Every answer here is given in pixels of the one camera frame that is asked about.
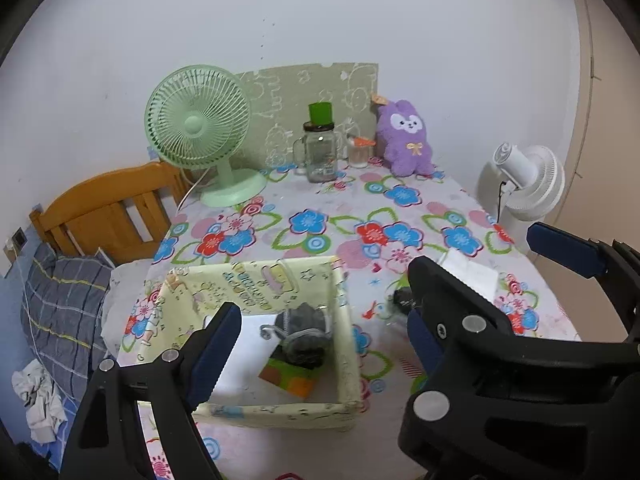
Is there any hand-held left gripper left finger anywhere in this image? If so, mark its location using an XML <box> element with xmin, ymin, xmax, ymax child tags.
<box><xmin>59</xmin><ymin>301</ymin><xmax>243</xmax><ymax>480</ymax></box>

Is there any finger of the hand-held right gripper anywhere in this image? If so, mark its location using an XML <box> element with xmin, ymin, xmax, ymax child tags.
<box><xmin>398</xmin><ymin>255</ymin><xmax>640</xmax><ymax>480</ymax></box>
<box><xmin>527</xmin><ymin>222</ymin><xmax>623</xmax><ymax>286</ymax></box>

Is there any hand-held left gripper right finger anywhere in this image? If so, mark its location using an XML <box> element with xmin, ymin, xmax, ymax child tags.
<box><xmin>406</xmin><ymin>309</ymin><xmax>445</xmax><ymax>389</ymax></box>

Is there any yellow cartoon print packet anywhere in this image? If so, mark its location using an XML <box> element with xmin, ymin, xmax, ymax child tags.
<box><xmin>384</xmin><ymin>284</ymin><xmax>417</xmax><ymax>333</ymax></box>

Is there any yellow printed fabric storage box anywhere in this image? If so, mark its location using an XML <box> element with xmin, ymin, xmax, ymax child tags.
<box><xmin>159</xmin><ymin>255</ymin><xmax>362</xmax><ymax>432</ymax></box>

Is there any pale pink packet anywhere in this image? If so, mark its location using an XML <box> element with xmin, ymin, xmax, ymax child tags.
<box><xmin>439</xmin><ymin>249</ymin><xmax>499</xmax><ymax>297</ymax></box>

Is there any white standing fan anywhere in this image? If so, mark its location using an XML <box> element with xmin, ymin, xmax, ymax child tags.
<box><xmin>475</xmin><ymin>142</ymin><xmax>566</xmax><ymax>242</ymax></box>

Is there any green and orange packet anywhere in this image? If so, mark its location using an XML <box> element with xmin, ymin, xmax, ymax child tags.
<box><xmin>257</xmin><ymin>357</ymin><xmax>319</xmax><ymax>401</ymax></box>

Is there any grey knitted sock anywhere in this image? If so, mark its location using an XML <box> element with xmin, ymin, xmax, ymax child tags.
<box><xmin>260</xmin><ymin>302</ymin><xmax>334</xmax><ymax>367</ymax></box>

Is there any beige door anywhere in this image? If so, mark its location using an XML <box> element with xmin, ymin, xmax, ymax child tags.
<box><xmin>565</xmin><ymin>0</ymin><xmax>640</xmax><ymax>257</ymax></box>

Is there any floral tablecloth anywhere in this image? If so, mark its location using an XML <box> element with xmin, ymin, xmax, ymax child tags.
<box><xmin>102</xmin><ymin>162</ymin><xmax>584</xmax><ymax>480</ymax></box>

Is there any plaid grey pillow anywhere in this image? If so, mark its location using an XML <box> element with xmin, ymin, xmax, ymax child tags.
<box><xmin>20</xmin><ymin>240</ymin><xmax>114</xmax><ymax>402</ymax></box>

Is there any white crumpled cloth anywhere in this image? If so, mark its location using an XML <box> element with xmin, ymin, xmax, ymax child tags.
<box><xmin>12</xmin><ymin>360</ymin><xmax>69</xmax><ymax>444</ymax></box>

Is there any purple plush toy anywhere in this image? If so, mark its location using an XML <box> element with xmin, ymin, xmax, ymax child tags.
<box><xmin>370</xmin><ymin>92</ymin><xmax>436</xmax><ymax>177</ymax></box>

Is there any wooden headboard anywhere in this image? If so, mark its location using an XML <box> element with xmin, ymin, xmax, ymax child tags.
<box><xmin>29</xmin><ymin>161</ymin><xmax>194</xmax><ymax>267</ymax></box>

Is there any glass jar mug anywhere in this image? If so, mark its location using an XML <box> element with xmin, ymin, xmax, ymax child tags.
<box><xmin>292</xmin><ymin>121</ymin><xmax>344</xmax><ymax>184</ymax></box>

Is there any green desk fan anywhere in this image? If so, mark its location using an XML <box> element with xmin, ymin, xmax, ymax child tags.
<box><xmin>144</xmin><ymin>64</ymin><xmax>268</xmax><ymax>209</ymax></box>

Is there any green cup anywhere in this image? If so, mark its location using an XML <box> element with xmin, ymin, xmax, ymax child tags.
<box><xmin>307</xmin><ymin>102</ymin><xmax>336</xmax><ymax>126</ymax></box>

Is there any green printed board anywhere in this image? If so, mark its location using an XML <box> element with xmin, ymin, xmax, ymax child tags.
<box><xmin>235</xmin><ymin>62</ymin><xmax>379</xmax><ymax>172</ymax></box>

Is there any white fan cable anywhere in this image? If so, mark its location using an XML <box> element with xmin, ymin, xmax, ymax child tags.
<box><xmin>177</xmin><ymin>169</ymin><xmax>209</xmax><ymax>212</ymax></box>

